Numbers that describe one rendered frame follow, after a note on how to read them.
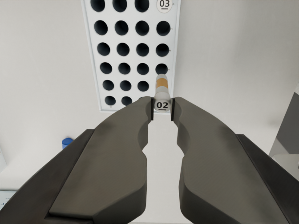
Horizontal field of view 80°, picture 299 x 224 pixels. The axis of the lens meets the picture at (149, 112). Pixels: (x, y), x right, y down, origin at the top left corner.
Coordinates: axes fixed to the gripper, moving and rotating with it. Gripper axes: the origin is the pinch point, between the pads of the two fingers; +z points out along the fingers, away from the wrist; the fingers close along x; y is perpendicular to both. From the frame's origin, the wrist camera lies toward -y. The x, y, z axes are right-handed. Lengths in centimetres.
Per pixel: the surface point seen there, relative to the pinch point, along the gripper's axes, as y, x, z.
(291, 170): 9.3, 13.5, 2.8
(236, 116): 8.2, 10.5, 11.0
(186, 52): -0.4, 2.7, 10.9
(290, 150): 37, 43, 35
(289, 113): 33, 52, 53
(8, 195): 27.6, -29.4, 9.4
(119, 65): 0.4, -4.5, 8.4
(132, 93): 3.2, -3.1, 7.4
